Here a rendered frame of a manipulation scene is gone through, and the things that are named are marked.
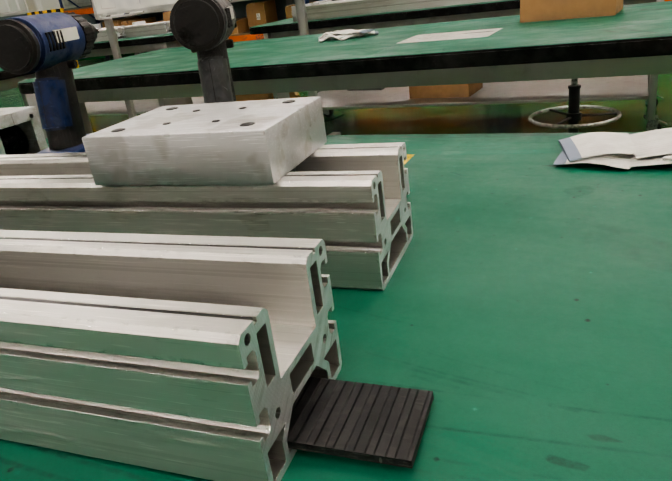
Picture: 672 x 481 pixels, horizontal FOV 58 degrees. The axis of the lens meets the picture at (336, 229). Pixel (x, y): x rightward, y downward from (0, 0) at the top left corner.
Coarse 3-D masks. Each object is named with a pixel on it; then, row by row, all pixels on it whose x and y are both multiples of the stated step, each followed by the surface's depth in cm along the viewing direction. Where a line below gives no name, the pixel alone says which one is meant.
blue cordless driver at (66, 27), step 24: (0, 24) 64; (24, 24) 64; (48, 24) 67; (72, 24) 72; (0, 48) 64; (24, 48) 64; (48, 48) 66; (72, 48) 71; (24, 72) 66; (48, 72) 69; (72, 72) 75; (48, 96) 69; (72, 96) 72; (48, 120) 70; (72, 120) 72; (72, 144) 72
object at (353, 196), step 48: (336, 144) 51; (384, 144) 49; (0, 192) 53; (48, 192) 51; (96, 192) 49; (144, 192) 47; (192, 192) 46; (240, 192) 44; (288, 192) 43; (336, 192) 42; (384, 192) 48; (336, 240) 43; (384, 240) 44; (384, 288) 44
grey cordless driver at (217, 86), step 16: (192, 0) 62; (208, 0) 62; (224, 0) 69; (176, 16) 62; (192, 16) 62; (208, 16) 63; (224, 16) 64; (176, 32) 63; (192, 32) 63; (208, 32) 63; (224, 32) 65; (192, 48) 64; (208, 48) 64; (224, 48) 70; (208, 64) 67; (224, 64) 69; (208, 80) 68; (224, 80) 69; (208, 96) 68; (224, 96) 69
